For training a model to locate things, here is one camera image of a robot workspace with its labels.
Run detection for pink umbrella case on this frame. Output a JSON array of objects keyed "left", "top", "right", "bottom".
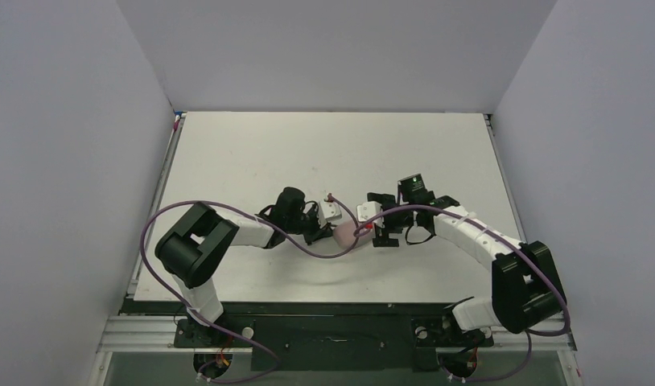
[{"left": 332, "top": 223, "right": 374, "bottom": 249}]

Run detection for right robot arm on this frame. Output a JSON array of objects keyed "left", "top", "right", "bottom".
[{"left": 355, "top": 174, "right": 568, "bottom": 334}]

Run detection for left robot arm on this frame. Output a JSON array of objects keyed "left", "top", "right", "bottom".
[{"left": 154, "top": 187, "right": 342, "bottom": 326}]

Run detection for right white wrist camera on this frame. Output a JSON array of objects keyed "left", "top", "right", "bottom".
[{"left": 356, "top": 201, "right": 382, "bottom": 223}]

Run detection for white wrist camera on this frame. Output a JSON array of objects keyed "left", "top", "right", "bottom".
[
  {"left": 318, "top": 200, "right": 342, "bottom": 226},
  {"left": 356, "top": 201, "right": 382, "bottom": 223}
]

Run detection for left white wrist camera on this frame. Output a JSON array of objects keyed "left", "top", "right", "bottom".
[{"left": 318, "top": 200, "right": 342, "bottom": 226}]

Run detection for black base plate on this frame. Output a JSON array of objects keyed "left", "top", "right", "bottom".
[{"left": 120, "top": 299, "right": 509, "bottom": 380}]

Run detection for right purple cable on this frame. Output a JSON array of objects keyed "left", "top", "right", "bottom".
[{"left": 354, "top": 204, "right": 571, "bottom": 384}]

